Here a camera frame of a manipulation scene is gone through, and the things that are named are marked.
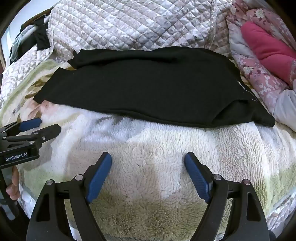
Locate pale grey-blue cloth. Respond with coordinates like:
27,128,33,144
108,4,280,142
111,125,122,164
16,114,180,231
9,25,38,62

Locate quilted leaf-print bedspread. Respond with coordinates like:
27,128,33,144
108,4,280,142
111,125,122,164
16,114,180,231
0,0,232,109

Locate black pants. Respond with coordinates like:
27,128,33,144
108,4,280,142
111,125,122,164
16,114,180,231
33,46,276,128

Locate pink floral comforter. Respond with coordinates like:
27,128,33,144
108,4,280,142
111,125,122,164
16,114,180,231
225,0,296,132

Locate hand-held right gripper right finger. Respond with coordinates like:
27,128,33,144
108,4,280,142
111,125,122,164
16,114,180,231
184,152,270,241

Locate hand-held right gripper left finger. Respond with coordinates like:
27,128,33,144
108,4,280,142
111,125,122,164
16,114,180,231
26,152,112,241

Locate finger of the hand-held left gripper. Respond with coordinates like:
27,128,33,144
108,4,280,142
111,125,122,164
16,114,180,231
0,118,42,138
4,124,62,149

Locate floral fleece blanket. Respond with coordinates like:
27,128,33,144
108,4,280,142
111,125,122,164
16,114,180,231
0,59,296,241

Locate black cloth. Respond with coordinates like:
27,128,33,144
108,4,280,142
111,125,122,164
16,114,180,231
20,17,51,50

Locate person's left hand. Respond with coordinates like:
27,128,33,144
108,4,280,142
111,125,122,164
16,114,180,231
6,166,21,201

